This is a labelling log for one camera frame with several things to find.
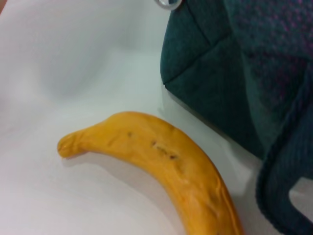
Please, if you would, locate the yellow banana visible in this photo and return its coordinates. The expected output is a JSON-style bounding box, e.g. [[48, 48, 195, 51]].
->
[[57, 111, 244, 235]]

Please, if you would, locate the dark teal insulated lunch bag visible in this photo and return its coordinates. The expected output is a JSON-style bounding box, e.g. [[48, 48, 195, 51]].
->
[[159, 0, 313, 235]]

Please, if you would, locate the silver zipper pull ring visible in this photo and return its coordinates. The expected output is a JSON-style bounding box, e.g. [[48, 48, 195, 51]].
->
[[154, 0, 183, 10]]

